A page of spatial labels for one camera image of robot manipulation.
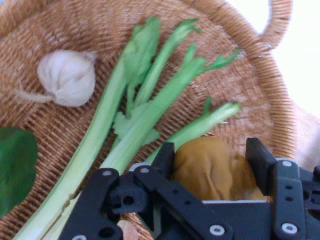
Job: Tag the white garlic bulb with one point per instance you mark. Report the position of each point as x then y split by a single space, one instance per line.
68 77

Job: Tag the yellow-brown potato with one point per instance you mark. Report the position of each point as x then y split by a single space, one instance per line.
212 170

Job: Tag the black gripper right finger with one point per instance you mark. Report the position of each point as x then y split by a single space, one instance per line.
287 195

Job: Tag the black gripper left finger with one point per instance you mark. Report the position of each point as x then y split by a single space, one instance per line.
175 200

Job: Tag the woven wicker basket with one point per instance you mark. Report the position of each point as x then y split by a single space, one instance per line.
75 30

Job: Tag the green celery bunch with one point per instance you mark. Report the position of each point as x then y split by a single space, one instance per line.
100 130

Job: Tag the dark green leaf vegetable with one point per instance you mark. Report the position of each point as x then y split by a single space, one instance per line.
16 170

